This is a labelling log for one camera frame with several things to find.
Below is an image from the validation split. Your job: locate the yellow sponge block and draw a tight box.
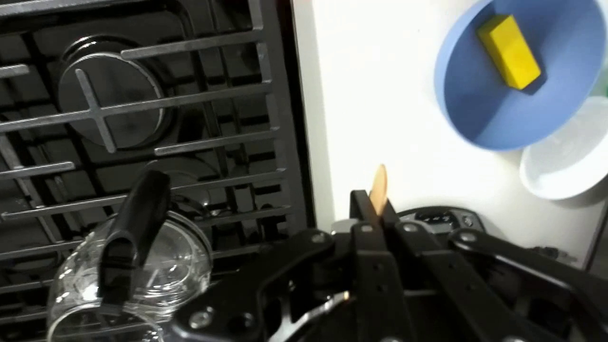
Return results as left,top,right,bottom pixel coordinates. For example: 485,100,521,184
478,13,546,93

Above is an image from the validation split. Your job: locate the blue bowl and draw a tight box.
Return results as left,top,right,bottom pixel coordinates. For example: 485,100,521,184
432,0,608,154

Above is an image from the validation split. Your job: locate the glass kettle with black handle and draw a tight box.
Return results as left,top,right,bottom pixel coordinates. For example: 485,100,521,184
46,165,216,342

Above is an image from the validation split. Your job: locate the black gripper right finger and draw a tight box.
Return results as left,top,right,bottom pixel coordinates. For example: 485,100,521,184
379,199,608,342

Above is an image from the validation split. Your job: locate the white bowl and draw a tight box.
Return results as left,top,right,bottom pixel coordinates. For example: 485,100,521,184
518,93,608,203

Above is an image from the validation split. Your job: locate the stainless steel gas stove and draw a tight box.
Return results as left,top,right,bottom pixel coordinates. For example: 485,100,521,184
0,0,318,342

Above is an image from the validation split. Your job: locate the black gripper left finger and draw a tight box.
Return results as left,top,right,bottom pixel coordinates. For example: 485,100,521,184
168,188,417,342

